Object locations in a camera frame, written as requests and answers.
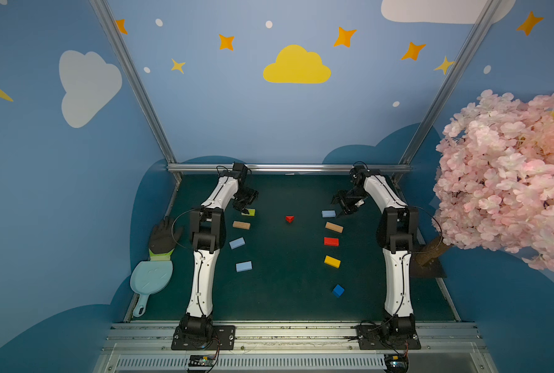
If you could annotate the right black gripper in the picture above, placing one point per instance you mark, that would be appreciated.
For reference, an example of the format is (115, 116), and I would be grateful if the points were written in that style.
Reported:
(345, 203)

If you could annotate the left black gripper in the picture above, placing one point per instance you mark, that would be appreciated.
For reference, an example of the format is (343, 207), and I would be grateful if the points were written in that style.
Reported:
(245, 202)

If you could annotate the lime green block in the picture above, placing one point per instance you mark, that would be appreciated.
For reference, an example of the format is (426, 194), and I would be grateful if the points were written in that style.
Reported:
(250, 212)

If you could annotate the light blue block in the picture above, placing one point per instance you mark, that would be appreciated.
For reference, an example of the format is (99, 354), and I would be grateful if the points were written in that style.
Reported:
(244, 266)
(237, 243)
(328, 214)

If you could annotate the natural wood block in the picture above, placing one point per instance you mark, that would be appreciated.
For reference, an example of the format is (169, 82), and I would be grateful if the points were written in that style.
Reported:
(241, 225)
(333, 227)

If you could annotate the red rectangular block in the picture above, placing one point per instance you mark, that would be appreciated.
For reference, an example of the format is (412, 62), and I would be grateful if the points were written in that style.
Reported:
(331, 242)

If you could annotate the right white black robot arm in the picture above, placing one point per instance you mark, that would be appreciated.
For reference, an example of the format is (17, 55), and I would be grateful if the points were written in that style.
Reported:
(396, 236)

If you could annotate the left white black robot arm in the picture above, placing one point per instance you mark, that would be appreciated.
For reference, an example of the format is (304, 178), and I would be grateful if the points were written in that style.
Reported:
(207, 233)

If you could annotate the yellow rectangular block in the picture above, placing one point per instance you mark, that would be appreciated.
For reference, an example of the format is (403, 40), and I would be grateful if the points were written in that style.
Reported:
(332, 262)

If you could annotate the black green work glove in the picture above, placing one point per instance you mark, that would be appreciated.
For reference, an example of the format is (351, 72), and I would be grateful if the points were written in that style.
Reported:
(164, 239)

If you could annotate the dark blue small block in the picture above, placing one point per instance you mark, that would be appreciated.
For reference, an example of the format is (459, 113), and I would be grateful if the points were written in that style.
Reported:
(338, 291)

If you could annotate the light blue plastic dustpan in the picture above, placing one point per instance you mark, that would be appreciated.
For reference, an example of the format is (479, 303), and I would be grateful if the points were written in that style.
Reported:
(149, 278)

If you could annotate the pink artificial blossom tree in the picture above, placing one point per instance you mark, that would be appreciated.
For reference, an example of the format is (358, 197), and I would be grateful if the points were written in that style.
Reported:
(495, 179)

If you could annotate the right small circuit board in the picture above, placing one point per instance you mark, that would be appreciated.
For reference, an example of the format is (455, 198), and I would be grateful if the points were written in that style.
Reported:
(395, 363)

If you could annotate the small circuit board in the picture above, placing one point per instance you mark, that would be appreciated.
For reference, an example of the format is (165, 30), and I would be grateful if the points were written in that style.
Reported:
(395, 363)
(201, 361)

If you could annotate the left small circuit board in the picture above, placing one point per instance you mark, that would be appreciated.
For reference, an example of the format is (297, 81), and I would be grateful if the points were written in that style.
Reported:
(201, 361)

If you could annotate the aluminium frame back crossbar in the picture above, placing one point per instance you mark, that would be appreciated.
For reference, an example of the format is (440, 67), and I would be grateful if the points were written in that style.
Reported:
(285, 168)

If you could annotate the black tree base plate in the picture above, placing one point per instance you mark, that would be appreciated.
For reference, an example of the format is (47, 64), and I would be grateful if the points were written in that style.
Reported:
(426, 262)

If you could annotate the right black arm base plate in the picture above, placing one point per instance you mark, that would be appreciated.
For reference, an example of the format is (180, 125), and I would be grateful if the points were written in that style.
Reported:
(375, 337)

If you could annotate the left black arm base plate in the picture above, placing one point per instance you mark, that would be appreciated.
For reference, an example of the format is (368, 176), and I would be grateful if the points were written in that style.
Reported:
(223, 338)

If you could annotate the aluminium frame rail front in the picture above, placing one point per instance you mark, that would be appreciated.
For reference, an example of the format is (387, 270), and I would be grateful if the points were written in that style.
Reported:
(293, 346)

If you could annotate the left aluminium frame post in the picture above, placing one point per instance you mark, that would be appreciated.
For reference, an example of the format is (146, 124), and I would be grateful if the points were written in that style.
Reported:
(105, 16)

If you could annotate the aluminium frame post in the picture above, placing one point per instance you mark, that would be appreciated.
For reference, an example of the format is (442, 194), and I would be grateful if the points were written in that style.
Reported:
(105, 16)
(464, 57)

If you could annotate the right aluminium frame post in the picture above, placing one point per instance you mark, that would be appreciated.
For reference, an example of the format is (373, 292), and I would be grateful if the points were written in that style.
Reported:
(464, 57)

